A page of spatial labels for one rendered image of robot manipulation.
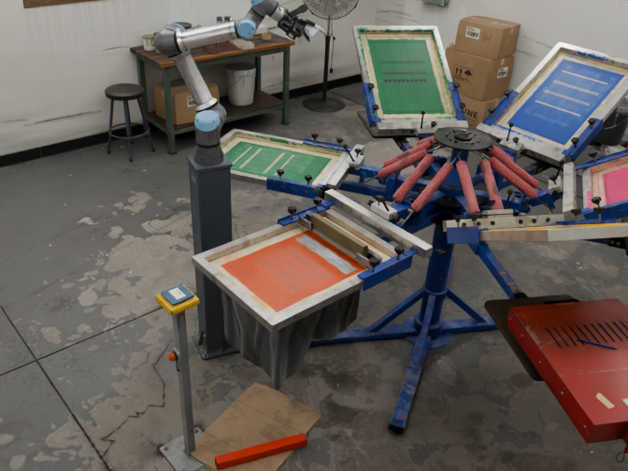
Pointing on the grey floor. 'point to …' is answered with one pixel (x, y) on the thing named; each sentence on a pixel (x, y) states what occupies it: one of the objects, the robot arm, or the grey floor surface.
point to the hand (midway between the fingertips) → (318, 35)
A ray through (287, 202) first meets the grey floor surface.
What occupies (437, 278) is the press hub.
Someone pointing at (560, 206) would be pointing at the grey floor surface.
